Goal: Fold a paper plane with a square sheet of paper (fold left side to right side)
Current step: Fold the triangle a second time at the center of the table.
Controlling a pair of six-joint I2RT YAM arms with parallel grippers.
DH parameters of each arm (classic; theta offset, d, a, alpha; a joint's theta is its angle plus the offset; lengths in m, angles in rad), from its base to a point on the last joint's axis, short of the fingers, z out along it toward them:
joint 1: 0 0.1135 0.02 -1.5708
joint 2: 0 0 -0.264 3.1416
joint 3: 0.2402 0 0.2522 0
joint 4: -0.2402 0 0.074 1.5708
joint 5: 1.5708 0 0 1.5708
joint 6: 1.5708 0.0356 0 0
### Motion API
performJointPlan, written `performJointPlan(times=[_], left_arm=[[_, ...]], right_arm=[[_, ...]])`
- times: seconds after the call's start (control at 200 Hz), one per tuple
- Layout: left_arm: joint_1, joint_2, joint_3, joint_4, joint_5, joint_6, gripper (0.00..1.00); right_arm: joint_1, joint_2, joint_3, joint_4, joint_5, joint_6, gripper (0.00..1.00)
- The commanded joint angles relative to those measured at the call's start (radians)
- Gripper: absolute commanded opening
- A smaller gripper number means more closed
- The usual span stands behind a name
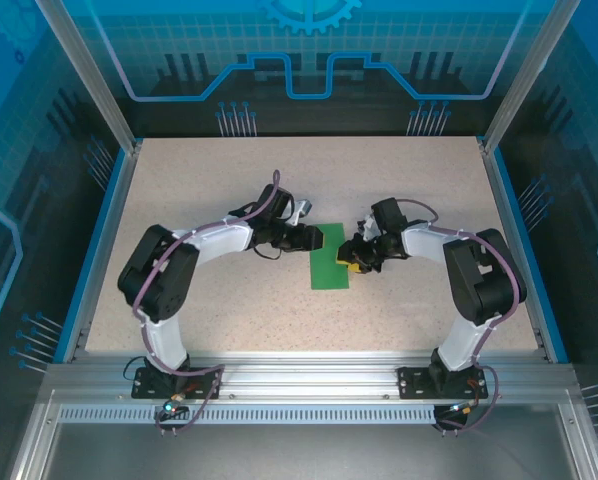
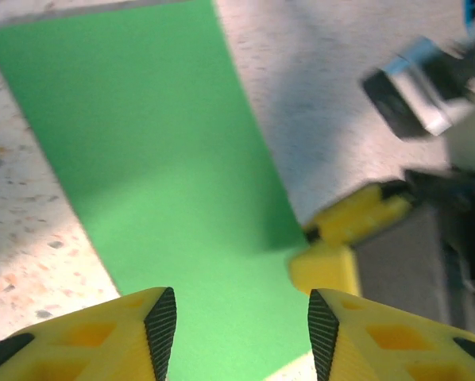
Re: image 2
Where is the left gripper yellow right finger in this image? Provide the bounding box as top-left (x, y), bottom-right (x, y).
top-left (307, 288), bottom-right (475, 381)

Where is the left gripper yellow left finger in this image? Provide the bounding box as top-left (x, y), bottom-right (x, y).
top-left (0, 286), bottom-right (178, 381)

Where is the green paper sheet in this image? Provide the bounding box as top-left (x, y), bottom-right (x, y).
top-left (0, 0), bottom-right (316, 381)

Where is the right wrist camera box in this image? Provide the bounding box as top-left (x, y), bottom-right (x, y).
top-left (360, 35), bottom-right (475, 140)

